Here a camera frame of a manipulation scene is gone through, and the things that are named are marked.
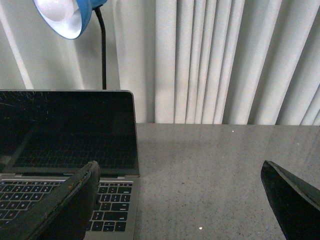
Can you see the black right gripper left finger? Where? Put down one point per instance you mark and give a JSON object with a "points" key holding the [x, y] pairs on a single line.
{"points": [[65, 213]]}

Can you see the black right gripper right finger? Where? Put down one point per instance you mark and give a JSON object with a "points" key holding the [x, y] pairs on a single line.
{"points": [[294, 202]]}

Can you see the grey laptop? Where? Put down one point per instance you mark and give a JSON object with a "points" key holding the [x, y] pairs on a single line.
{"points": [[48, 135]]}

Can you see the white curtain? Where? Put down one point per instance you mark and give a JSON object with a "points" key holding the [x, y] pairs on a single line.
{"points": [[185, 61]]}

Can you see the blue desk lamp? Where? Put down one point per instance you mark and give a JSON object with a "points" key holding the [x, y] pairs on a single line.
{"points": [[69, 19]]}

